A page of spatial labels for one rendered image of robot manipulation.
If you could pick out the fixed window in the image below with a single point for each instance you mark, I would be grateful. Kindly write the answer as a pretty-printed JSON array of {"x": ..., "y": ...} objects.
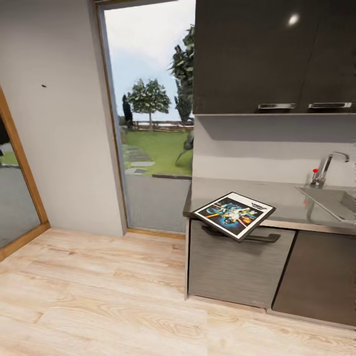
[{"x": 148, "y": 56}]

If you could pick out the door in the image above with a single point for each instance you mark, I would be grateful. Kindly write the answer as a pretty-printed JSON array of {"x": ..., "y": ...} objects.
[{"x": 22, "y": 213}]

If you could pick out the cabinet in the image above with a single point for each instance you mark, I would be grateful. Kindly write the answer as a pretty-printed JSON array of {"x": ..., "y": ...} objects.
[{"x": 274, "y": 58}]

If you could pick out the poster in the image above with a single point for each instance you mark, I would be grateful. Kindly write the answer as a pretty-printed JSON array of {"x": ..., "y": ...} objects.
[{"x": 234, "y": 215}]

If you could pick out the dishwasher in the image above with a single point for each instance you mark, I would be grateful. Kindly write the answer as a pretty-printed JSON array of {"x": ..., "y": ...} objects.
[{"x": 246, "y": 272}]

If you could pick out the drop in sink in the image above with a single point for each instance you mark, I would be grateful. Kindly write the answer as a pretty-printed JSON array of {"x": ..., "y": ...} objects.
[{"x": 340, "y": 203}]

